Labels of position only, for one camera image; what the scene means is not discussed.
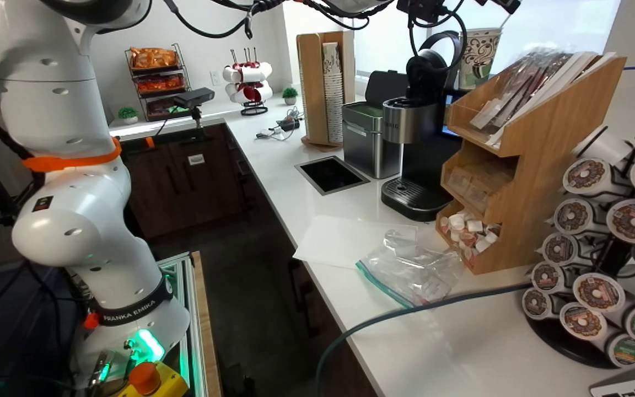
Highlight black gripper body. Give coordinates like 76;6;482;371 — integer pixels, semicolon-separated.
395;0;450;22

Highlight robot base stand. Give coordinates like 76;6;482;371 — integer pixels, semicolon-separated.
72;248;225;397

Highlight wooden cup dispenser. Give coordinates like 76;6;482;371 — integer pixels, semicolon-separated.
293;28;357;148

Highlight clear-wrapped cutlery packs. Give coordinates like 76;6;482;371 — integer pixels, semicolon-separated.
470;45;602;145

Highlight stack of paper cups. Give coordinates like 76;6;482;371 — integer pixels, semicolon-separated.
320;39;346;145

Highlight black pod coffee machine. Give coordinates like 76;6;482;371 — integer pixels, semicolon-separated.
378;28;468;223

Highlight wooden condiment organizer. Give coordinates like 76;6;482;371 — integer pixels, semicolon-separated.
434;48;627;276

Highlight stainless steel compost bin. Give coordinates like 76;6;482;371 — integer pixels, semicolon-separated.
339;69;412;183

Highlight brown sugar packets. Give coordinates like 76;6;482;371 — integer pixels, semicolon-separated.
450;169;504;206

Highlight mug tree with mugs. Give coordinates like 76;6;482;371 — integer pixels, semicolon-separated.
221;43;276;117

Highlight steel counter trash opening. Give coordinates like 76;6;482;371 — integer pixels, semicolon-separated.
296;153;372;198

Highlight dark wooden cabinet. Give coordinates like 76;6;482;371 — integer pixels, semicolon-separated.
109;120;297;244

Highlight black coffee pod carousel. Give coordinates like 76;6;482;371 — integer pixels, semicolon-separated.
520;118;635;371

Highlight white keyboard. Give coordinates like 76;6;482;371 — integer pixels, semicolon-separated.
589;365;635;397

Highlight yellow emergency stop button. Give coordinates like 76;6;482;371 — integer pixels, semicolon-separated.
114;361;189;397

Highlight small gadget with cables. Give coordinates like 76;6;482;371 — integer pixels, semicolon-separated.
253;108;307;144

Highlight black robot cable harness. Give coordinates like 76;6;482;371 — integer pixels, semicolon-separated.
160;0;470;72

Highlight black stereo camera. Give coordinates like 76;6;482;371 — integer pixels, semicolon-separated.
171;85;217;120

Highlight wire snack rack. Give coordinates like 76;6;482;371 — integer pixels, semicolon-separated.
122;43;189;120

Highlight grey power cable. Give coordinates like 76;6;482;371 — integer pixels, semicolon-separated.
313;281;534;397

